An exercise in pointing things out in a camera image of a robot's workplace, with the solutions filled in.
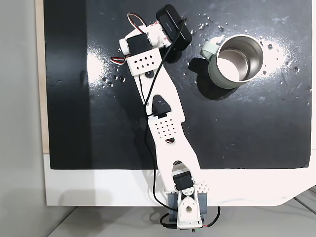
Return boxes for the beige wooden board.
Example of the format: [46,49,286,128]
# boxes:
[34,0,50,155]

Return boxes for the pale green steel mug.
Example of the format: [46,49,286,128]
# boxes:
[200,34,265,89]

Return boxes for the dark table mat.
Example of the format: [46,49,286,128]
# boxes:
[43,0,313,171]

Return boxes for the black oval camera box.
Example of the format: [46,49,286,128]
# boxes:
[155,4,193,52]

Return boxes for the black power cable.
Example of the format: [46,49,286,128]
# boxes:
[159,206,222,231]

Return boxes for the red white servo wire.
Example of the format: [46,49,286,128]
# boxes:
[127,12,149,33]

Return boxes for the grey table clamp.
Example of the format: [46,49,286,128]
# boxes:
[167,192,208,223]

